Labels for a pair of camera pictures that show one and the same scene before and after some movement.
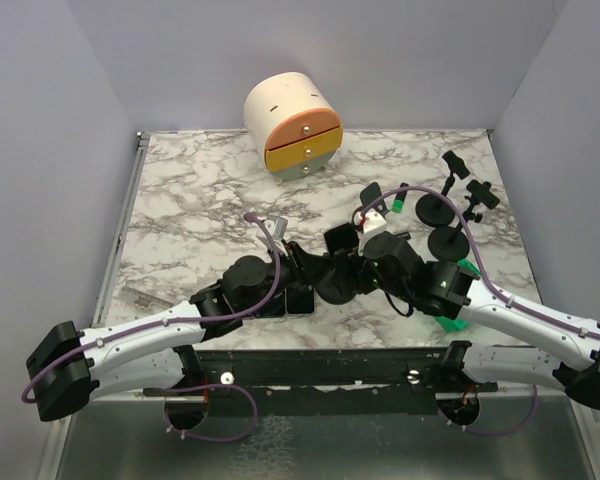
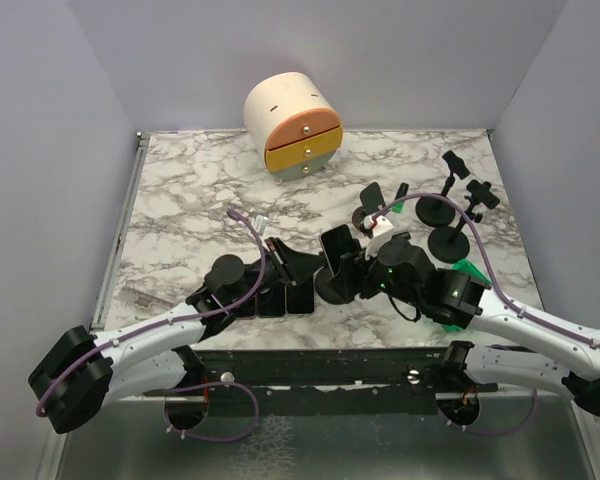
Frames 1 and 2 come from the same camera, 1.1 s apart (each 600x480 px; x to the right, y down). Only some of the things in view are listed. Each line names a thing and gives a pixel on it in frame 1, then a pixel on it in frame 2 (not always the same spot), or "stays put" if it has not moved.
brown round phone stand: [370, 193] -> [357, 218]
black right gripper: [347, 262] stays put
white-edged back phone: [341, 237] stays put
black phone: [276, 307] stays put
